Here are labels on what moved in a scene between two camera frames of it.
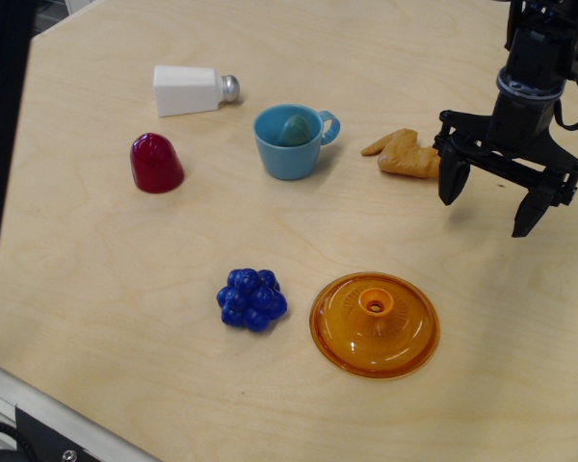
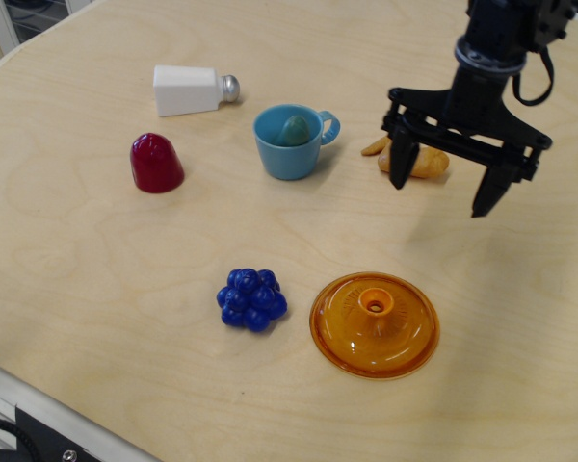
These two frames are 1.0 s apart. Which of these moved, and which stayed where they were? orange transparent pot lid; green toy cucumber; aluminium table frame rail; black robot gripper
Moved: black robot gripper
Stayed: orange transparent pot lid; aluminium table frame rail; green toy cucumber
